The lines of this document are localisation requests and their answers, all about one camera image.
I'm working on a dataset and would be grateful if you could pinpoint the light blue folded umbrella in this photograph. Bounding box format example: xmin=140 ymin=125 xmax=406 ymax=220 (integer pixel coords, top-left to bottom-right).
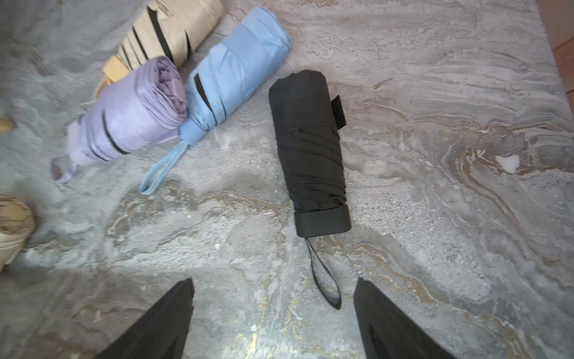
xmin=139 ymin=7 xmax=291 ymax=194

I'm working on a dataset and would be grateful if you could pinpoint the black umbrella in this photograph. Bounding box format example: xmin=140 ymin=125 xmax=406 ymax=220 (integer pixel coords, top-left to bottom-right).
xmin=268 ymin=69 xmax=353 ymax=311

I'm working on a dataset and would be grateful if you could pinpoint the small beige striped umbrella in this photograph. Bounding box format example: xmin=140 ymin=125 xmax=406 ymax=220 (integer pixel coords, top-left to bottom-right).
xmin=94 ymin=0 xmax=224 ymax=99

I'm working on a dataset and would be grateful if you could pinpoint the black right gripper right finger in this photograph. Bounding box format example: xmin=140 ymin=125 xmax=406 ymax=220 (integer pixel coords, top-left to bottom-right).
xmin=354 ymin=278 xmax=453 ymax=359

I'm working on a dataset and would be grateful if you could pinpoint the beige black-striped umbrella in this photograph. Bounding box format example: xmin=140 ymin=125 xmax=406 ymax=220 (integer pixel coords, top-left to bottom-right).
xmin=1 ymin=194 xmax=36 ymax=270

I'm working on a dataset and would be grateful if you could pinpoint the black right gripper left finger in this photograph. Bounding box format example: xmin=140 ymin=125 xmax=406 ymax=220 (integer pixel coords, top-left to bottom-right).
xmin=96 ymin=278 xmax=194 ymax=359

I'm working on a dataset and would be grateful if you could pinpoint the purple umbrella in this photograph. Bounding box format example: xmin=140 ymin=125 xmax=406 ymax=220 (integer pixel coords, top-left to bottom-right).
xmin=50 ymin=56 xmax=187 ymax=182

